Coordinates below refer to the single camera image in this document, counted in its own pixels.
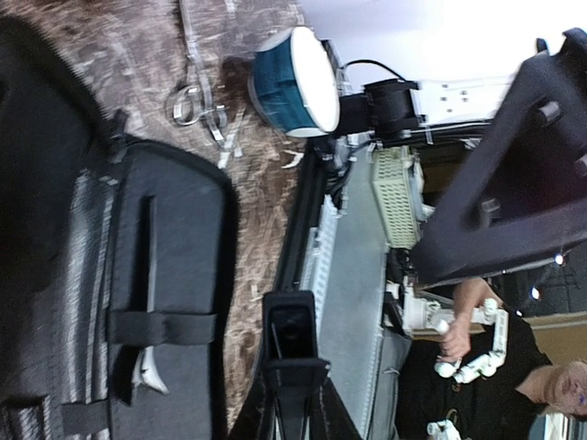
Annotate white slotted cable duct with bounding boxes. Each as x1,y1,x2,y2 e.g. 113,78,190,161
302,194,391,440

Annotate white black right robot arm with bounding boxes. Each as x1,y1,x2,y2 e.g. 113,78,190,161
335,60,514,145

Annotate black zippered tool case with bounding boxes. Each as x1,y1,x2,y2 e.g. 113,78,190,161
1,16,238,439

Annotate black hair clip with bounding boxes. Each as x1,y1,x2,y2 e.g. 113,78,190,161
132,195,169,395

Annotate blue white bowl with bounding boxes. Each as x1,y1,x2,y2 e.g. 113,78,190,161
249,26,340,138

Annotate silver scissors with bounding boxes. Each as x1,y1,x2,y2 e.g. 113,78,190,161
170,0,233,169

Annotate beige perforated box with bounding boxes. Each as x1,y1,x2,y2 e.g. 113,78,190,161
371,146,426,249

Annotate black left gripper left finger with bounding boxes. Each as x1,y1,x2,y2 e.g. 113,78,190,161
228,291,360,440

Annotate person in black shirt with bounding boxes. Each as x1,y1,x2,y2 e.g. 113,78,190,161
395,278,586,439

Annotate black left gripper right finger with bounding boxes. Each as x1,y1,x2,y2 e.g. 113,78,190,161
412,27,586,285

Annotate black front table rail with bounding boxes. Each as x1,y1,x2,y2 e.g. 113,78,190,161
273,149,327,292

